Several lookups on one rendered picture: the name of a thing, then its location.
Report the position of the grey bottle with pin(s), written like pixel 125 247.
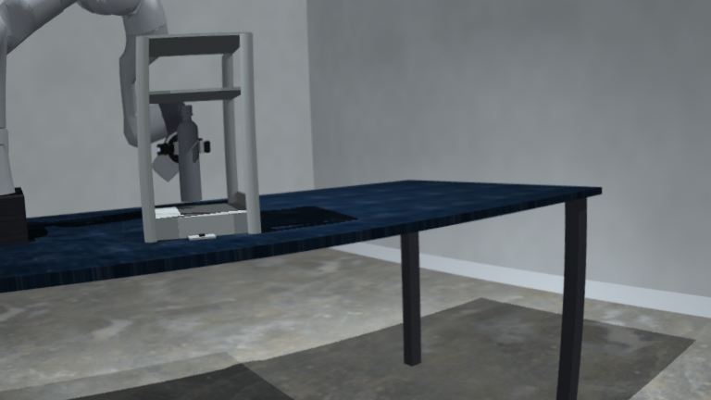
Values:
pixel 189 163

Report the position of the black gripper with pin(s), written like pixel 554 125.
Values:
pixel 173 148

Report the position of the white open shelving unit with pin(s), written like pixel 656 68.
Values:
pixel 209 220

